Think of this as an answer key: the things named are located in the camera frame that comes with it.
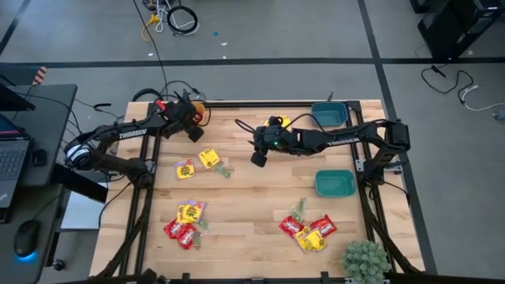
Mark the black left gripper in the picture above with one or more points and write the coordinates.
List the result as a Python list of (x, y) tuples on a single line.
[(179, 115)]

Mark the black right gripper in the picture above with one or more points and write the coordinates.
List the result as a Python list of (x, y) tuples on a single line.
[(272, 138)]

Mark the yellow candy pack purple edge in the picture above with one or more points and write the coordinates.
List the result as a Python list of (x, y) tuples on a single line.
[(192, 212), (185, 170), (286, 123)]

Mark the red Skittles candy pack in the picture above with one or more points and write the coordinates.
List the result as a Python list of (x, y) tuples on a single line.
[(324, 226), (186, 238), (173, 229), (291, 226), (160, 105)]

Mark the orange plastic bin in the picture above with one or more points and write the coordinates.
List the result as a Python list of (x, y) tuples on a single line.
[(203, 108)]

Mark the dark teal plastic bin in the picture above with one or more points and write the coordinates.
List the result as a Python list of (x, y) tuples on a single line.
[(329, 114)]

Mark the clear green candy pack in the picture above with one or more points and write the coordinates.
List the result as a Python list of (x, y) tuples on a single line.
[(223, 170), (204, 225), (197, 239), (298, 210)]

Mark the light teal plastic bin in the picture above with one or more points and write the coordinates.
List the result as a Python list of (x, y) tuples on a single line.
[(335, 184)]

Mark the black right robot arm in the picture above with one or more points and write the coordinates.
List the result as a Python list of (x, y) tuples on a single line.
[(343, 140)]

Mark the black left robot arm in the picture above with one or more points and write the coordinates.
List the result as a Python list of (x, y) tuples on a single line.
[(130, 133)]

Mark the black desk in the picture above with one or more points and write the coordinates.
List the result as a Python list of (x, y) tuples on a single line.
[(51, 118)]

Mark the orange black striped block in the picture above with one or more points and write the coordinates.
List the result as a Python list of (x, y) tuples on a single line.
[(40, 75)]

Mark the small black device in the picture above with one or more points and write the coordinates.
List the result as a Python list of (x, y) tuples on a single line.
[(39, 158)]

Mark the small green potted plant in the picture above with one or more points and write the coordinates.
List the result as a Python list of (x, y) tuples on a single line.
[(365, 262)]

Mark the black monitor edge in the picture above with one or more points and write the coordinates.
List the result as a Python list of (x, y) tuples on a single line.
[(12, 100)]

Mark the grey laptop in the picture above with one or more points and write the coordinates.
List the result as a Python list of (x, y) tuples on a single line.
[(12, 161)]

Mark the black caster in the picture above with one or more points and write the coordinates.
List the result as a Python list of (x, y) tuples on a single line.
[(58, 265)]

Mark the black computer mouse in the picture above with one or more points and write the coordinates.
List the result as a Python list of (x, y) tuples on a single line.
[(26, 236)]

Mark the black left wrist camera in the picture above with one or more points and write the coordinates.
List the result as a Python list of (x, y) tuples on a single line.
[(195, 135)]

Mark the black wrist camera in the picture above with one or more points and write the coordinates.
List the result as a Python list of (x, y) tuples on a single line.
[(259, 159), (195, 135)]

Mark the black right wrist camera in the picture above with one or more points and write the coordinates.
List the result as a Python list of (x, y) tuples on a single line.
[(259, 159)]

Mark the black aluminium table frame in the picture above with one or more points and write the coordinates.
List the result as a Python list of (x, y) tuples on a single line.
[(221, 281)]

